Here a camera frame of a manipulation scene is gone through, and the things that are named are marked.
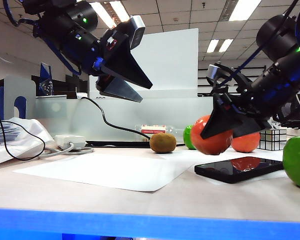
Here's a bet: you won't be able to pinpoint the white power adapter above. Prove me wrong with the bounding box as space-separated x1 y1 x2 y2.
54 134 86 151

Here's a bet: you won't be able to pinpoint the green apple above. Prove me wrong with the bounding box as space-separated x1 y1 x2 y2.
182 124 197 150
282 136 300 190

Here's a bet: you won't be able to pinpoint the blue crystal trophy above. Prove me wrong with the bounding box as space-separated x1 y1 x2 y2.
39 62 54 97

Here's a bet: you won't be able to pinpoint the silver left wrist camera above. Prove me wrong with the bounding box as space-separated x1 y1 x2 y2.
129 15 146 50

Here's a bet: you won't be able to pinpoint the brown fuzzy kiwi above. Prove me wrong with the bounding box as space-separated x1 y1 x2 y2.
149 132 177 154

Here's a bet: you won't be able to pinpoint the recessed ceiling light fixture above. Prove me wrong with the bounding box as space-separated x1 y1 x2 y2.
228 0 263 23
89 1 131 29
206 38 235 54

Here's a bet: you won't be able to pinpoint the orange fruit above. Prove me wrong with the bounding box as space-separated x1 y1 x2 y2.
231 131 261 154
189 114 234 156

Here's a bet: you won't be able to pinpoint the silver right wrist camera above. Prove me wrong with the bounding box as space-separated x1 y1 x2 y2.
206 63 231 87

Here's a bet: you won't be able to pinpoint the stack of printed papers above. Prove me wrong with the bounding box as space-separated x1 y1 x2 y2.
0 121 22 147

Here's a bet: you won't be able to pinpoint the frosted glass desk partition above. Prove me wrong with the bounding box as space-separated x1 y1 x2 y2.
34 96 216 143

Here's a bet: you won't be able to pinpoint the thick black cable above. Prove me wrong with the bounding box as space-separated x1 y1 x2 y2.
79 96 151 140

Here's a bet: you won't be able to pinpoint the white power cable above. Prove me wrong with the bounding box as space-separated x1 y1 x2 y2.
37 142 94 161

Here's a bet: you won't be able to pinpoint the white plastic bag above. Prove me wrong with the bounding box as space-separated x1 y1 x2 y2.
0 117 56 168

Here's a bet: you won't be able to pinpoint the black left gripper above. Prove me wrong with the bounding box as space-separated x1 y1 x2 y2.
92 26 153 103

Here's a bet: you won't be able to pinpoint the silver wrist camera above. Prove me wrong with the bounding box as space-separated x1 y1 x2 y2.
129 15 146 50
206 63 231 87

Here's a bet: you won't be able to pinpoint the grey metal bookend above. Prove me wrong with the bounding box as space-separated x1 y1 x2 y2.
3 75 37 121

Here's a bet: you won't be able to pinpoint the dark computer monitors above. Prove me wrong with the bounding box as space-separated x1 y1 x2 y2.
31 73 90 100

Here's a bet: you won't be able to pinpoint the black smartphone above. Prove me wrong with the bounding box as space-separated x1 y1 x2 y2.
194 156 284 185

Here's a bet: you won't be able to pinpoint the silver mirror puzzle cube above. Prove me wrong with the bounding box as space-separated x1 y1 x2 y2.
259 128 288 151

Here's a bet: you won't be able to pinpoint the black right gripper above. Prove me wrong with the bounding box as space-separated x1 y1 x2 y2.
200 87 274 140

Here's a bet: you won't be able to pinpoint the white board panel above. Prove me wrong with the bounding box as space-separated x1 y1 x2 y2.
89 27 200 100

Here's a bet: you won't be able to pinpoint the thin black cable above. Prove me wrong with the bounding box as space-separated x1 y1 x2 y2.
0 104 46 162

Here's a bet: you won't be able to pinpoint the clear bottle with red label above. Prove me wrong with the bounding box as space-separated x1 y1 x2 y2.
134 124 185 137

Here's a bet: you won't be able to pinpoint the large black office chair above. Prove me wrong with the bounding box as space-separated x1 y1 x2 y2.
272 89 300 130

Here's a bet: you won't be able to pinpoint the white paper sheet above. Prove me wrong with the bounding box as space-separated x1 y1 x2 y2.
162 149 290 186
12 153 196 193

